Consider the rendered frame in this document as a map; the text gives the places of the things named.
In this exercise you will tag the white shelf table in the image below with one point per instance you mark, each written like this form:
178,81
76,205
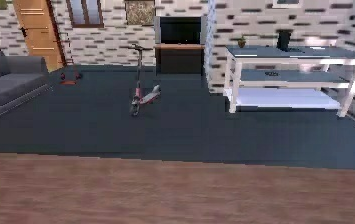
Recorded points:
285,80

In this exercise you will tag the orange wooden room door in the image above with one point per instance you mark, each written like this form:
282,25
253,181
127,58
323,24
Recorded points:
38,31

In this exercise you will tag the brown framed window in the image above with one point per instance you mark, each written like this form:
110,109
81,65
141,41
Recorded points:
85,13

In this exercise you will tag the small green house plant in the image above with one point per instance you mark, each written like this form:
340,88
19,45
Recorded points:
241,41

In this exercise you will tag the black television set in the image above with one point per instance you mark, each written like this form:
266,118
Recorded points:
180,30

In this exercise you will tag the black box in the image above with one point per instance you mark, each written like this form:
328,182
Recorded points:
284,40

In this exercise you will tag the pink and grey kick scooter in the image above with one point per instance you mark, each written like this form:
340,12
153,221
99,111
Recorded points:
141,95

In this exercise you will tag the small dark flat object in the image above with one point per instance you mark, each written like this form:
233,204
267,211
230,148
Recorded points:
271,73

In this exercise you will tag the speckled framed wall picture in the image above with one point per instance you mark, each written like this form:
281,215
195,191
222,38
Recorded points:
139,12

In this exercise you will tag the brown and black television stand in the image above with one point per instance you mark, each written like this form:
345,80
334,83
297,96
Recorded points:
179,60

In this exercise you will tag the grey sofa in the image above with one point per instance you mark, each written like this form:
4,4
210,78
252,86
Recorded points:
8,81

